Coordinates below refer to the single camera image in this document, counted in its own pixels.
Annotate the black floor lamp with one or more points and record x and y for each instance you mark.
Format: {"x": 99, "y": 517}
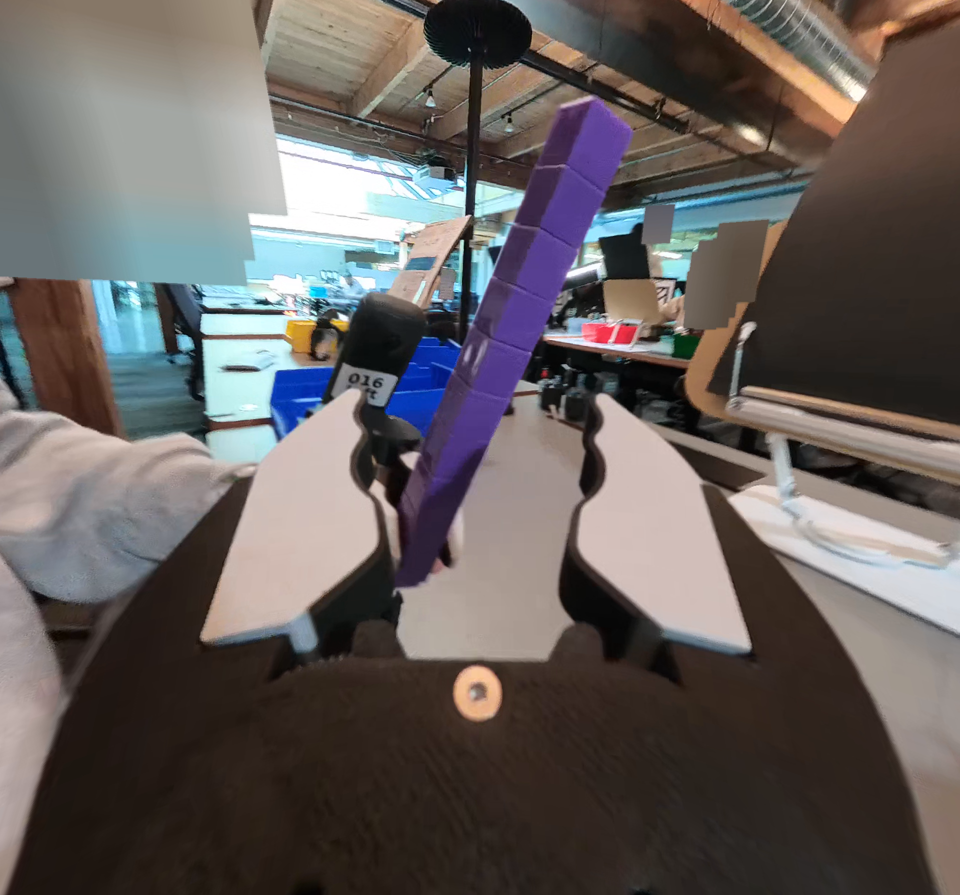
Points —
{"x": 478, "y": 32}

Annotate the silver flexible duct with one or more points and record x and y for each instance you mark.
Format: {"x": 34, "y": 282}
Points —
{"x": 765, "y": 2}

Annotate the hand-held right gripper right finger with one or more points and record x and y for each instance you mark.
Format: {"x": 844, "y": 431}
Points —
{"x": 660, "y": 535}

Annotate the plywood chair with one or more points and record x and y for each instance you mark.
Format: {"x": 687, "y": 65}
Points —
{"x": 862, "y": 272}

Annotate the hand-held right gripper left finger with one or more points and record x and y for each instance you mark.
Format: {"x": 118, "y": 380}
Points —
{"x": 300, "y": 535}

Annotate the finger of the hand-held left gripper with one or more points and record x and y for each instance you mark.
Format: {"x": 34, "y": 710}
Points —
{"x": 457, "y": 535}
{"x": 390, "y": 501}

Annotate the white flat panel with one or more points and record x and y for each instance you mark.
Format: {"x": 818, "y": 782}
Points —
{"x": 862, "y": 587}

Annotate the blue storage bin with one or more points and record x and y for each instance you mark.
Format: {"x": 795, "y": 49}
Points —
{"x": 300, "y": 392}

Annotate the cardboard sheet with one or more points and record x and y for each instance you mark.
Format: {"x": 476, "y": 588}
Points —
{"x": 431, "y": 257}

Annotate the person's left hand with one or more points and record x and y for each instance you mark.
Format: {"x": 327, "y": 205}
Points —
{"x": 442, "y": 557}

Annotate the person's grey hoodie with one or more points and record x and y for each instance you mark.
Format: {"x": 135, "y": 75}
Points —
{"x": 26, "y": 685}

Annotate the yellow bin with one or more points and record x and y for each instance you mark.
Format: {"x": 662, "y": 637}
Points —
{"x": 300, "y": 336}

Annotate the wooden post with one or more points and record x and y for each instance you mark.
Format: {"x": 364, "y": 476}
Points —
{"x": 60, "y": 355}

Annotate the purple block bar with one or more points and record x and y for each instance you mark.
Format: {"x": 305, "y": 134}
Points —
{"x": 525, "y": 295}

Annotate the red tray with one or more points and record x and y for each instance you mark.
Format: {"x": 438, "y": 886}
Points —
{"x": 607, "y": 332}

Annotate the black desk equipment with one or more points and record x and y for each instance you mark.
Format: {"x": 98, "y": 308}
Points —
{"x": 577, "y": 396}

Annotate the white ceiling projector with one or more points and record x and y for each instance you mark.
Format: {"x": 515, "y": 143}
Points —
{"x": 435, "y": 176}

